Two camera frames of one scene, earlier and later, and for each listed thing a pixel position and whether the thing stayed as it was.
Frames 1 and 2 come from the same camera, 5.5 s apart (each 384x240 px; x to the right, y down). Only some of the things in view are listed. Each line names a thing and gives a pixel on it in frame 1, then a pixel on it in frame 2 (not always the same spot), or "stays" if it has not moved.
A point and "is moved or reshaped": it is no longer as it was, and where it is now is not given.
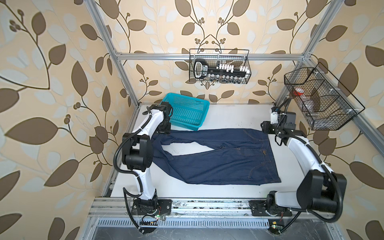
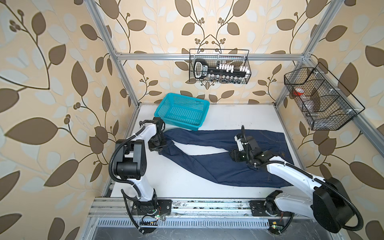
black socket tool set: (221, 73) stays
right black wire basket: (325, 104) stays
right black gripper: (265, 126) -> (234, 155)
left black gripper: (167, 131) -> (152, 147)
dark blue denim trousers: (245, 156) is moved or reshaped
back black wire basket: (219, 66) stays
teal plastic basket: (188, 113) stays
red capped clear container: (298, 91) stays
